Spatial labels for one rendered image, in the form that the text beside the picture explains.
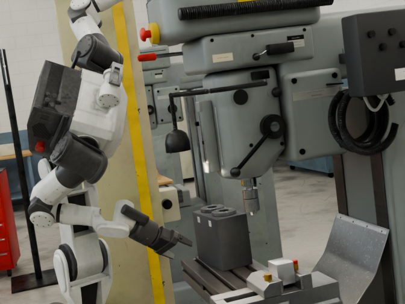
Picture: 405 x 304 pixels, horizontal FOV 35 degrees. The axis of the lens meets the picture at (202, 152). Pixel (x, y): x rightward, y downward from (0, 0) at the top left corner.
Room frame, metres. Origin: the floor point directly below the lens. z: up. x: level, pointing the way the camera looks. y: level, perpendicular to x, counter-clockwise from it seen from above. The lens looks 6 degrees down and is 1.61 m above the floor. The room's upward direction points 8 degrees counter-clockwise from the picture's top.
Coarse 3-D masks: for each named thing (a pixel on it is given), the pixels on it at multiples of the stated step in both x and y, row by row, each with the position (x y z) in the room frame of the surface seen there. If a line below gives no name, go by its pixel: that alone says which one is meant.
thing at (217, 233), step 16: (208, 208) 2.34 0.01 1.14; (224, 208) 2.30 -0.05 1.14; (208, 224) 2.25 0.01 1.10; (224, 224) 2.19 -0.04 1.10; (240, 224) 2.22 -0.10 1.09; (208, 240) 2.27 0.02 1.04; (224, 240) 2.19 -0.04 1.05; (240, 240) 2.21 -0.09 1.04; (208, 256) 2.29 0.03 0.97; (224, 256) 2.19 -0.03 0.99; (240, 256) 2.21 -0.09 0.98
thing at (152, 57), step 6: (144, 54) 1.94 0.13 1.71; (150, 54) 1.94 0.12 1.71; (156, 54) 1.95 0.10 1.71; (162, 54) 1.95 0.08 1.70; (168, 54) 1.95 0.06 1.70; (174, 54) 1.96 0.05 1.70; (180, 54) 1.97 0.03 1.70; (138, 60) 1.93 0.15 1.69; (144, 60) 1.93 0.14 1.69; (150, 60) 1.94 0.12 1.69
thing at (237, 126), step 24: (216, 72) 1.85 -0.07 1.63; (240, 72) 1.82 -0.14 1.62; (216, 96) 1.83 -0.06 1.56; (240, 96) 1.80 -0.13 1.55; (264, 96) 1.83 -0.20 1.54; (216, 120) 1.84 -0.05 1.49; (240, 120) 1.81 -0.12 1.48; (240, 144) 1.81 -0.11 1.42; (264, 144) 1.83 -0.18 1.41; (264, 168) 1.85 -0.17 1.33
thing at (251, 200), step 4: (256, 192) 1.90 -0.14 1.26; (244, 196) 1.90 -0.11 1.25; (248, 196) 1.89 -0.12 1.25; (252, 196) 1.89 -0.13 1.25; (256, 196) 1.90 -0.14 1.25; (244, 200) 1.90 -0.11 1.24; (248, 200) 1.89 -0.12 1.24; (252, 200) 1.89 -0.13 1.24; (256, 200) 1.89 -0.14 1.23; (244, 204) 1.91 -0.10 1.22; (248, 204) 1.89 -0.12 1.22; (252, 204) 1.89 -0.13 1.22; (256, 204) 1.89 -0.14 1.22; (244, 208) 1.91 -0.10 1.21; (248, 208) 1.89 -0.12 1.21; (252, 208) 1.89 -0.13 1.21; (256, 208) 1.89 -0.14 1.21
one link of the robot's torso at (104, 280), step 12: (60, 252) 2.27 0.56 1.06; (108, 252) 2.34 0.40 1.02; (60, 264) 2.25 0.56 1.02; (108, 264) 2.34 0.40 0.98; (60, 276) 2.27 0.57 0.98; (96, 276) 2.36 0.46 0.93; (108, 276) 2.34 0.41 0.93; (60, 288) 2.28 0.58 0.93; (72, 288) 2.26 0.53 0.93; (84, 288) 2.32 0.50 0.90; (96, 288) 2.36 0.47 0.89; (108, 288) 2.34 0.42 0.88; (72, 300) 2.26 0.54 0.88; (84, 300) 2.35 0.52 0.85; (96, 300) 2.38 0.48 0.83
